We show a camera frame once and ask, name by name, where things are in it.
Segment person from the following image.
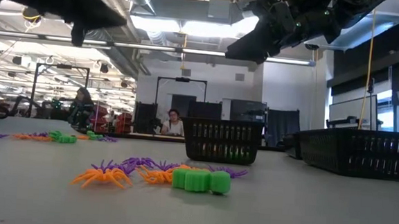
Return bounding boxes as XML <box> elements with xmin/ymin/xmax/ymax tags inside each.
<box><xmin>159</xmin><ymin>107</ymin><xmax>186</xmax><ymax>137</ymax></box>
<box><xmin>66</xmin><ymin>85</ymin><xmax>97</xmax><ymax>129</ymax></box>

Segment dark grey cabinet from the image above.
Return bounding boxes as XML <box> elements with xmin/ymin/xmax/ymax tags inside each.
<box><xmin>229</xmin><ymin>98</ymin><xmax>267</xmax><ymax>123</ymax></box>

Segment black ceiling cable reel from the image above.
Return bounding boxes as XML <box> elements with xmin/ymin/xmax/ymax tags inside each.
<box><xmin>20</xmin><ymin>6</ymin><xmax>44</xmax><ymax>25</ymax></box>

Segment whiteboard on stand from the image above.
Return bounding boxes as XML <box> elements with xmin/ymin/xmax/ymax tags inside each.
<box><xmin>327</xmin><ymin>92</ymin><xmax>380</xmax><ymax>132</ymax></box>

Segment red storage bins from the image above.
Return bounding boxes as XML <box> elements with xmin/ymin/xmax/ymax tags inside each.
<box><xmin>92</xmin><ymin>104</ymin><xmax>134</xmax><ymax>135</ymax></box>

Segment grey table mat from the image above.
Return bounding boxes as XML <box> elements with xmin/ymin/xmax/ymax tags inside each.
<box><xmin>0</xmin><ymin>113</ymin><xmax>399</xmax><ymax>224</ymax></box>

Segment long ceiling light bar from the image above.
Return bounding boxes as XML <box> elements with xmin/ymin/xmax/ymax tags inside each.
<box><xmin>0</xmin><ymin>28</ymin><xmax>317</xmax><ymax>68</ymax></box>

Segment yellow hanging cable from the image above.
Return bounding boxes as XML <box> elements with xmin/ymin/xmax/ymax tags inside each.
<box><xmin>357</xmin><ymin>9</ymin><xmax>377</xmax><ymax>131</ymax></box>

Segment green plastic Halloween toy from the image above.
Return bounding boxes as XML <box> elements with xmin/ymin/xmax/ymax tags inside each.
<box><xmin>47</xmin><ymin>129</ymin><xmax>78</xmax><ymax>146</ymax></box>
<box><xmin>224</xmin><ymin>144</ymin><xmax>252</xmax><ymax>162</ymax></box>
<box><xmin>85</xmin><ymin>130</ymin><xmax>105</xmax><ymax>142</ymax></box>
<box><xmin>171</xmin><ymin>168</ymin><xmax>233</xmax><ymax>197</ymax></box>

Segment black gantry frame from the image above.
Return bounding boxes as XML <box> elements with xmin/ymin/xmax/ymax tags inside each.
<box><xmin>28</xmin><ymin>62</ymin><xmax>91</xmax><ymax>122</ymax></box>
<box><xmin>153</xmin><ymin>75</ymin><xmax>209</xmax><ymax>120</ymax></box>

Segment grey door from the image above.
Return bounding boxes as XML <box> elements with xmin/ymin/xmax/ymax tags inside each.
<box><xmin>170</xmin><ymin>94</ymin><xmax>197</xmax><ymax>119</ymax></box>

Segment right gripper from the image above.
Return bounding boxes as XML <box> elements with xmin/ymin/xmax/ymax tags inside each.
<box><xmin>225</xmin><ymin>0</ymin><xmax>342</xmax><ymax>69</ymax></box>

